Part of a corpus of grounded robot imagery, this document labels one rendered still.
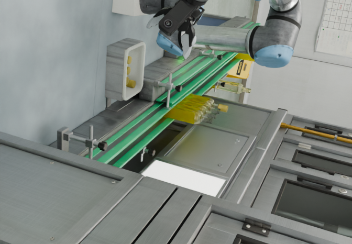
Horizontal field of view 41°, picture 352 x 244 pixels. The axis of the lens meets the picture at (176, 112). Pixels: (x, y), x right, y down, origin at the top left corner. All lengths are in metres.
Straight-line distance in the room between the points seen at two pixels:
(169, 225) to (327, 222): 0.97
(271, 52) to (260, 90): 6.80
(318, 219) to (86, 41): 1.10
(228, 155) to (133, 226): 1.15
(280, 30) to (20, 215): 0.96
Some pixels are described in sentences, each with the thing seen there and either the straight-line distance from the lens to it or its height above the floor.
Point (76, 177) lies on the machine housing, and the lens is 1.20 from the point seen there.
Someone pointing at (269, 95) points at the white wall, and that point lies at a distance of 8.31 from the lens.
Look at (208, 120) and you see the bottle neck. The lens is 2.11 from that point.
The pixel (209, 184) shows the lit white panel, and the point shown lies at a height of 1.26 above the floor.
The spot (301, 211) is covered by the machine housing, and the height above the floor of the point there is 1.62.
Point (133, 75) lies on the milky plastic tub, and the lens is 2.05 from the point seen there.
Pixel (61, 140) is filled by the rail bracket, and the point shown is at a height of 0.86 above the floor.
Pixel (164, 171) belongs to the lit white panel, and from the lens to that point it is 1.91.
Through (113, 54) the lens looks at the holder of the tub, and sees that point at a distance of 1.89.
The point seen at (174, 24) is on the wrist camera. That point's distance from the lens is 1.26.
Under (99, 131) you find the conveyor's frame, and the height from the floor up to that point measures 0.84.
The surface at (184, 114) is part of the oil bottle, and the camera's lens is 2.13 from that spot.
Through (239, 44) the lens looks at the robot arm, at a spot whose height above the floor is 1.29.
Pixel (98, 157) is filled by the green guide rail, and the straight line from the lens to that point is 1.65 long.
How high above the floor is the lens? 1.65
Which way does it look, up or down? 18 degrees down
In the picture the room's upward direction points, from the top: 104 degrees clockwise
